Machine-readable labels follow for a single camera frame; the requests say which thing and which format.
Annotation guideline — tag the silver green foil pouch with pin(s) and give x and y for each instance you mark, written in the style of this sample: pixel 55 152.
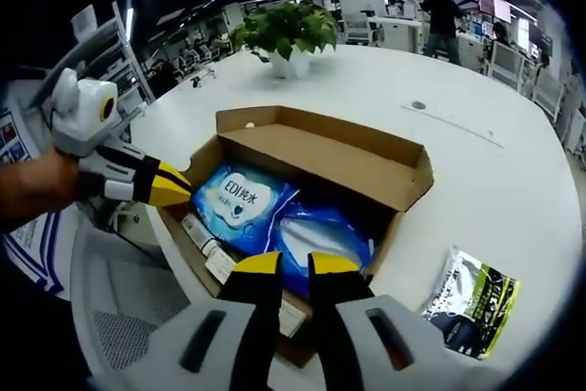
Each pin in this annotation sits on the silver green foil pouch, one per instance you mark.
pixel 476 304

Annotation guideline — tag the brown cardboard shoe box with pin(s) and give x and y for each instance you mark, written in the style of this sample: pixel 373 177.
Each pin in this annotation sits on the brown cardboard shoe box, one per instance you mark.
pixel 348 157

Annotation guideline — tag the green potted plant white pot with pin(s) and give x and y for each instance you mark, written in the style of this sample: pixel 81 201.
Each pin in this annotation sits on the green potted plant white pot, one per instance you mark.
pixel 288 29

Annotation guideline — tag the person's dark navy shirt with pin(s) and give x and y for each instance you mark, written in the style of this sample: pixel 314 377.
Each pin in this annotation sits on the person's dark navy shirt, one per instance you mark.
pixel 41 340

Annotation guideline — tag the dark wall screen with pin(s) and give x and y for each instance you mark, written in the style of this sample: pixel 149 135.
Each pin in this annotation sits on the dark wall screen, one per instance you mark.
pixel 539 40

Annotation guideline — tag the blue wet wipes pack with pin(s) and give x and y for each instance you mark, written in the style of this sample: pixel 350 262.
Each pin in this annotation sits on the blue wet wipes pack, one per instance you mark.
pixel 238 208

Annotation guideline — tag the white mesh office chair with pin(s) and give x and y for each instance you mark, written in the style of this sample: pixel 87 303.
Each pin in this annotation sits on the white mesh office chair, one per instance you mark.
pixel 119 281

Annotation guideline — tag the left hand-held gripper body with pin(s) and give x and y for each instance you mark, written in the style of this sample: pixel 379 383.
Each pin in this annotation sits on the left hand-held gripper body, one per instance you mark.
pixel 82 107

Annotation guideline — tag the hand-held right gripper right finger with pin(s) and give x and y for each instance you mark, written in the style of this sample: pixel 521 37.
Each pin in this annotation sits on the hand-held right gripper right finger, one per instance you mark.
pixel 339 313

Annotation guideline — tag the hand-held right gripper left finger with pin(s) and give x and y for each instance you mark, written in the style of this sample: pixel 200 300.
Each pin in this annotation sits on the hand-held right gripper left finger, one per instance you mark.
pixel 261 318

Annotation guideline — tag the grey metal shelf rack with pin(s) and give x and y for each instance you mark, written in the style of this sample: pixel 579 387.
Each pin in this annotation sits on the grey metal shelf rack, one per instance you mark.
pixel 98 50

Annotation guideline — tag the pink wall screen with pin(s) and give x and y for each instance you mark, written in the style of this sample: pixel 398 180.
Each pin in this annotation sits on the pink wall screen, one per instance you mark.
pixel 493 6

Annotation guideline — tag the blue white display board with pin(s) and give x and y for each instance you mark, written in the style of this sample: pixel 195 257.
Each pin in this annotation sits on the blue white display board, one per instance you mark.
pixel 27 244

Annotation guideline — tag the clear blue soft tissue pack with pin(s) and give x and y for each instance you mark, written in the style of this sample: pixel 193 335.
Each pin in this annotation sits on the clear blue soft tissue pack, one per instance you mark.
pixel 320 235

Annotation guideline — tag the small dark gadget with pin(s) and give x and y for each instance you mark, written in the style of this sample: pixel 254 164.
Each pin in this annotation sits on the small dark gadget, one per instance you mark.
pixel 201 78

